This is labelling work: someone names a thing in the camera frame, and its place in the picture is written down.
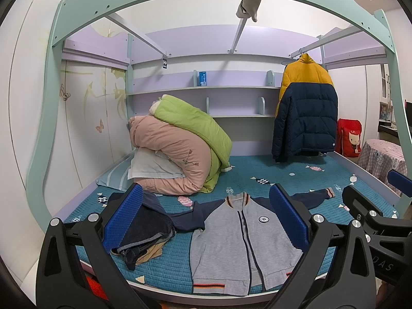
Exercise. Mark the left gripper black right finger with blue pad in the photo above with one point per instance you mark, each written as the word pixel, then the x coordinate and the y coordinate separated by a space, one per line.
pixel 336 268

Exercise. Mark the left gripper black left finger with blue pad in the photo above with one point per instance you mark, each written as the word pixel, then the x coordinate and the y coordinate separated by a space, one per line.
pixel 61 281

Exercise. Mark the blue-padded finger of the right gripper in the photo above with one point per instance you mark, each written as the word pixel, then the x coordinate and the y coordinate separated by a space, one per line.
pixel 400 182

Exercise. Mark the grey navy varsity jacket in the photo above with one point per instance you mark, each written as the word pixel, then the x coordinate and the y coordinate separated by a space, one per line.
pixel 237 243

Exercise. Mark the folded dark clothes pile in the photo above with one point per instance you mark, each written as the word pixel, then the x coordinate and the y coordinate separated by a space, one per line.
pixel 150 226

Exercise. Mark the pink patterned tablecloth table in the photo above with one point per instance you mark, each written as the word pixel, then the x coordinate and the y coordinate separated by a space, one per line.
pixel 378 157

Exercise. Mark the red cartoon bag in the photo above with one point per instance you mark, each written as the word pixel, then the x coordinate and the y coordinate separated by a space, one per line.
pixel 348 141

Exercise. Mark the teal candy-print bed sheet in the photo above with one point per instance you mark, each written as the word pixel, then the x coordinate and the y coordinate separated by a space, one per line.
pixel 254 174

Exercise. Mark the blue striped pillow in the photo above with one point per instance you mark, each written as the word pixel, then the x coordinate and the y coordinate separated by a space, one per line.
pixel 116 177

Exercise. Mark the yellow navy puffer jacket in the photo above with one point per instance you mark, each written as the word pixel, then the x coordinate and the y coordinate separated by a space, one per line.
pixel 307 111

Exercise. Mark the white pillow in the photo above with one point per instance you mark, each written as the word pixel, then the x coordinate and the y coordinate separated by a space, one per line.
pixel 149 164

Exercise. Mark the pink quilt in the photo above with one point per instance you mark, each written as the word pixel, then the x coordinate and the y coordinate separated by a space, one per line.
pixel 185 149

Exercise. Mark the green quilt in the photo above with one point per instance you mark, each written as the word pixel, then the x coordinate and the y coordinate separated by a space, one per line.
pixel 177 112

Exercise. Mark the small blue box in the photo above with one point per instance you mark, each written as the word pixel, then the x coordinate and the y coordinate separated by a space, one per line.
pixel 202 78

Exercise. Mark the purple wall shelf unit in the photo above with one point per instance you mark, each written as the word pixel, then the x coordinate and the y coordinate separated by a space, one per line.
pixel 242 83

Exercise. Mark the grey cloth on rail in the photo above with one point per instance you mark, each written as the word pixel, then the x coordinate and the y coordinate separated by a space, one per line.
pixel 248 9

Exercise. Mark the mint green bunk bed frame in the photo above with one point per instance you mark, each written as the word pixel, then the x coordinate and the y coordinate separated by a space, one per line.
pixel 73 15

